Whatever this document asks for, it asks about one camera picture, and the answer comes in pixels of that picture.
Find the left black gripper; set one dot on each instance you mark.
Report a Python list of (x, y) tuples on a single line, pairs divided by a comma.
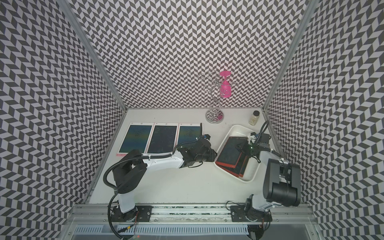
[(212, 155)]

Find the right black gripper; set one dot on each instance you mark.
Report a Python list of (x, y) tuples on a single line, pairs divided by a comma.
[(243, 146)]

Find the red writing tablet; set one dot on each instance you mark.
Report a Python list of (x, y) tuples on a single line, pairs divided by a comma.
[(240, 168), (231, 155)]

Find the white plastic storage tray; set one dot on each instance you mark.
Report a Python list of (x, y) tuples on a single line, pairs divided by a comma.
[(254, 171)]

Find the pink writing tablet colourful screen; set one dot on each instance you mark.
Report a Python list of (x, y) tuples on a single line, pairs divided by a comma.
[(136, 138)]

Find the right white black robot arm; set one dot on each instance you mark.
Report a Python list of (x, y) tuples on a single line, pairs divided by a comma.
[(282, 182)]

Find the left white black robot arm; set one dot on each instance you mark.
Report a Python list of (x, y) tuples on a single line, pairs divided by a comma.
[(125, 175)]

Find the small glass jar black lid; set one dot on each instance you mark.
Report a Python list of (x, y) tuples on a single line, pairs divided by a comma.
[(254, 118)]

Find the pink plastic goblet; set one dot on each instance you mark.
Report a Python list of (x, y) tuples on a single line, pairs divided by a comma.
[(226, 88)]

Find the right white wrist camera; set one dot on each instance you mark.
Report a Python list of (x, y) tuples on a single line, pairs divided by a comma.
[(252, 138)]

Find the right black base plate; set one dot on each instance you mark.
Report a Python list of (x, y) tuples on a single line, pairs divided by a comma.
[(239, 214)]

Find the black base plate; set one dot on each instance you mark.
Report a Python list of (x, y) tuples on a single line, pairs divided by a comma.
[(239, 214), (138, 214)]

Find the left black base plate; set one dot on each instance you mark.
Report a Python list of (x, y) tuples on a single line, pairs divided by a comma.
[(138, 214)]

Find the aluminium front rail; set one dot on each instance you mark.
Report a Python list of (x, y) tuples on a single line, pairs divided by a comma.
[(194, 214)]

